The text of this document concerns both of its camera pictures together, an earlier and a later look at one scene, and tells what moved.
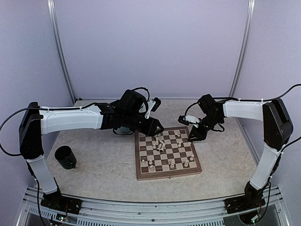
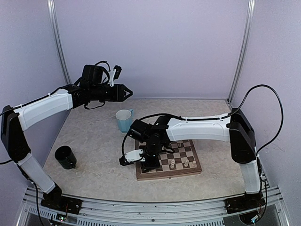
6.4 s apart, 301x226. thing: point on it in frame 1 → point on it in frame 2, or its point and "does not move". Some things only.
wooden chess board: x=169 y=153 does not move
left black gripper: x=150 y=130 → x=119 y=92
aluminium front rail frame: x=195 y=213 does not move
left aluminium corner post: x=52 y=12 does not move
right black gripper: x=200 y=136 → x=153 y=165
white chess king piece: x=172 y=165 does not move
